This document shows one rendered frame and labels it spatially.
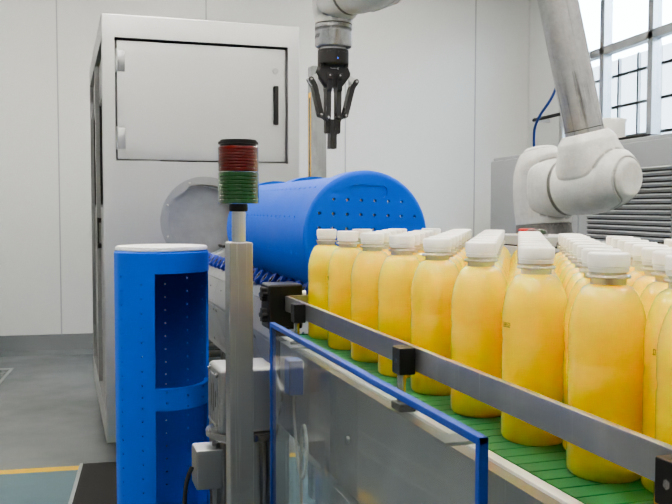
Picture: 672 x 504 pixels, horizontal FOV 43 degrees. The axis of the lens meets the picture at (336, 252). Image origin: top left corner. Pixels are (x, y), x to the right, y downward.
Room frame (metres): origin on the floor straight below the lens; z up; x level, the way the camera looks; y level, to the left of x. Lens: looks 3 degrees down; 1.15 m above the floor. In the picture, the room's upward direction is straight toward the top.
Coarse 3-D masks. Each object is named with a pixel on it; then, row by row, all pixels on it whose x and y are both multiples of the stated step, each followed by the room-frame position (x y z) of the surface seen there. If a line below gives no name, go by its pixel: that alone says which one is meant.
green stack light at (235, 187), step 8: (224, 176) 1.31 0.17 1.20; (232, 176) 1.31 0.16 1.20; (240, 176) 1.31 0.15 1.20; (248, 176) 1.31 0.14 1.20; (256, 176) 1.33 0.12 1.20; (224, 184) 1.31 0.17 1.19; (232, 184) 1.31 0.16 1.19; (240, 184) 1.31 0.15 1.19; (248, 184) 1.31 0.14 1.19; (256, 184) 1.33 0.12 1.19; (224, 192) 1.31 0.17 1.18; (232, 192) 1.31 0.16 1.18; (240, 192) 1.31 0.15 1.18; (248, 192) 1.31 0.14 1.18; (256, 192) 1.33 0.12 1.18; (224, 200) 1.31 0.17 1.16; (232, 200) 1.31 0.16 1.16; (240, 200) 1.31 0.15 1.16; (248, 200) 1.31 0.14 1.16; (256, 200) 1.33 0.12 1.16
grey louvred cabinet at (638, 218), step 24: (624, 144) 3.62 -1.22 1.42; (648, 144) 3.44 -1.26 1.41; (504, 168) 4.85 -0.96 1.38; (648, 168) 3.43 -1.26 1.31; (504, 192) 4.85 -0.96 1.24; (648, 192) 3.43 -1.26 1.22; (504, 216) 4.85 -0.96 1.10; (576, 216) 4.02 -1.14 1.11; (600, 216) 3.79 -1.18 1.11; (624, 216) 3.59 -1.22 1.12; (648, 216) 3.42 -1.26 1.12; (600, 240) 3.80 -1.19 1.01; (648, 240) 3.42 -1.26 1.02
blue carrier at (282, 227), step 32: (288, 192) 2.05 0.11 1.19; (320, 192) 1.80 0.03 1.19; (352, 192) 1.82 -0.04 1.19; (384, 192) 1.84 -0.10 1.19; (256, 224) 2.21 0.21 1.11; (288, 224) 1.91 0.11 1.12; (320, 224) 1.79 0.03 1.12; (352, 224) 1.81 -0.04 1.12; (384, 224) 1.84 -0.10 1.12; (416, 224) 1.86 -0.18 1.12; (256, 256) 2.30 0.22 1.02; (288, 256) 1.93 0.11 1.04
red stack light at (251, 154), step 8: (224, 152) 1.31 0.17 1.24; (232, 152) 1.31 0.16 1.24; (240, 152) 1.31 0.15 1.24; (248, 152) 1.31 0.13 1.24; (256, 152) 1.33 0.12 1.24; (224, 160) 1.31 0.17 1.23; (232, 160) 1.31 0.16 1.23; (240, 160) 1.31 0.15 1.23; (248, 160) 1.31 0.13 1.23; (256, 160) 1.33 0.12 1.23; (224, 168) 1.31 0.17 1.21; (232, 168) 1.31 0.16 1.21; (240, 168) 1.31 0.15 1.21; (248, 168) 1.31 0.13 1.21; (256, 168) 1.33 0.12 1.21
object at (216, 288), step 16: (224, 256) 3.86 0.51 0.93; (208, 288) 3.01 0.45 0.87; (224, 288) 2.76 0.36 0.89; (208, 304) 3.00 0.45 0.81; (224, 304) 2.68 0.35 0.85; (256, 304) 2.30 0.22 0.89; (208, 320) 3.18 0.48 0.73; (224, 320) 2.76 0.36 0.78; (256, 320) 2.25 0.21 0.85; (208, 336) 3.39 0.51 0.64; (224, 336) 2.90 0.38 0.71; (256, 336) 2.26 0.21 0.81; (224, 352) 3.05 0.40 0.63; (256, 352) 2.36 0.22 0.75
